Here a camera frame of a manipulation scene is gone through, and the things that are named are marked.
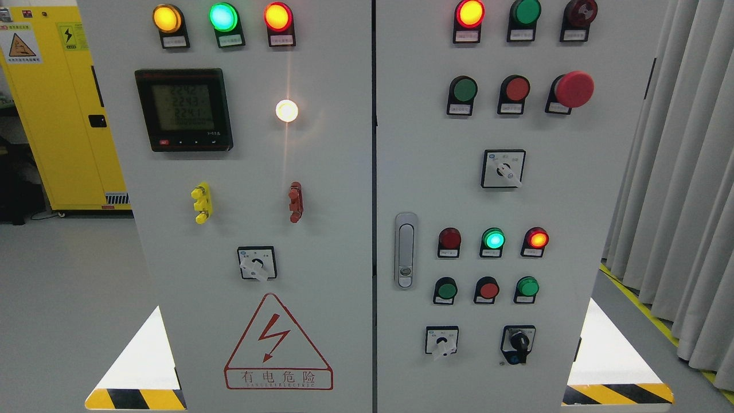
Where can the green start push button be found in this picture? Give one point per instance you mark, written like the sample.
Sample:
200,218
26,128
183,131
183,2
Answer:
445,291

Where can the lower red push button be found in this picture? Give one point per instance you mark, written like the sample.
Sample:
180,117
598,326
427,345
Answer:
486,290

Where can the red push button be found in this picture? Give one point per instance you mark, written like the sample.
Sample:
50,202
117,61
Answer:
513,92
486,290

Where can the upper green push button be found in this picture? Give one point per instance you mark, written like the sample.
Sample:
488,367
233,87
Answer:
461,94

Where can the lower right green push button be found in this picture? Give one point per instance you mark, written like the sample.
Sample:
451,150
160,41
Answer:
527,289

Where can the upper red push button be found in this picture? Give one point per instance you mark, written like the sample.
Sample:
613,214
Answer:
513,92

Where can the red mushroom emergency stop button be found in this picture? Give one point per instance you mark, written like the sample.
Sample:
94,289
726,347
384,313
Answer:
569,91

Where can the grey electrical control cabinet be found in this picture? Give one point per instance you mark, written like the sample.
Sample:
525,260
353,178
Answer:
372,140

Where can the red test terminal block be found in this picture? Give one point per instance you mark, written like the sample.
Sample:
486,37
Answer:
296,206

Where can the lower left red indicator lamp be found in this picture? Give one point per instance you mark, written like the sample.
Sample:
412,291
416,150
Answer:
449,242

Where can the red indicator lamp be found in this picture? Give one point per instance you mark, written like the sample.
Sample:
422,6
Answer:
534,242
468,18
449,242
279,21

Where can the white glowing indicator lamp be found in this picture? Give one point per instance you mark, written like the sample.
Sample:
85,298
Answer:
287,110

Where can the lower middle green indicator lamp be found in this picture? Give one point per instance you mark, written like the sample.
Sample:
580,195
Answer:
492,243

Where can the green indicator lamp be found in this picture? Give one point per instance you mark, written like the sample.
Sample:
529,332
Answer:
492,243
523,17
226,25

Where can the yellow test terminal block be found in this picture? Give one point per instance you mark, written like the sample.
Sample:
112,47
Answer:
202,202

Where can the lower right red indicator lamp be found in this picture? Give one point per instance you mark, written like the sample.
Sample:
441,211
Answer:
534,242

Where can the red triangle electrical warning sticker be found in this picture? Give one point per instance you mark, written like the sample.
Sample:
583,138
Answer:
275,353

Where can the black digital power meter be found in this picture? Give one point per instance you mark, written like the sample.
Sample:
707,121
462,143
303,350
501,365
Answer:
185,109

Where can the red indicator lamp top left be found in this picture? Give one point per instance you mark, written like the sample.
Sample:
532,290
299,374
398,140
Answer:
279,21

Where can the red indicator lamp top right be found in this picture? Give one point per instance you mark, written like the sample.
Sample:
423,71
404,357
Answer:
468,18

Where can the green indicator lamp top left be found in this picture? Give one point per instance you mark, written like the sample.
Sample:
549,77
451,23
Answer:
226,25

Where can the green indicator lamp top right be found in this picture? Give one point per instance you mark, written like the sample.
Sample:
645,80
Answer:
523,17

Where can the yellow indicator lamp top left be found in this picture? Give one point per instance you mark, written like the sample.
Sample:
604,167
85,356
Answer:
171,26

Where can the left white hazard-striped base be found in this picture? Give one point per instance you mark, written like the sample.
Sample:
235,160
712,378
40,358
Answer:
143,377

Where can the white hazard-striped base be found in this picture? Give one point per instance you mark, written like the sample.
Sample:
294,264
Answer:
609,375
143,377

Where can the dark red buzzer lamp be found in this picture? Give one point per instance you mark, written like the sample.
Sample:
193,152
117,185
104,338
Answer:
576,20

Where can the right white hazard-striped base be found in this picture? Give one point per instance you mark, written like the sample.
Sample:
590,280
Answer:
609,375

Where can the grey pleated curtain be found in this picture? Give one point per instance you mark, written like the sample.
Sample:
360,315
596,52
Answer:
671,237

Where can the yellow safety storage cabinet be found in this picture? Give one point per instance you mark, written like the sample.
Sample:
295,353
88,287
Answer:
51,74

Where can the yellow floor marking tape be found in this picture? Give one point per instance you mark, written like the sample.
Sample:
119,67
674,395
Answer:
652,339

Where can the silver cabinet door handle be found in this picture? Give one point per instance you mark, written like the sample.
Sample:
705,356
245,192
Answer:
404,245

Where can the left door rotary selector switch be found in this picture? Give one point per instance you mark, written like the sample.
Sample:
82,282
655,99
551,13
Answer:
257,263

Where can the upper right rotary selector switch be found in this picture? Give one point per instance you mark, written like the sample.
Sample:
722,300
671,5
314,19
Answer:
502,168

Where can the lower rotary selector switch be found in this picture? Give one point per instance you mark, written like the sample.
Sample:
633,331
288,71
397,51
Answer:
441,341

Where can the black key selector switch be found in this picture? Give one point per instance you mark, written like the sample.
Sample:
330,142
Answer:
517,342

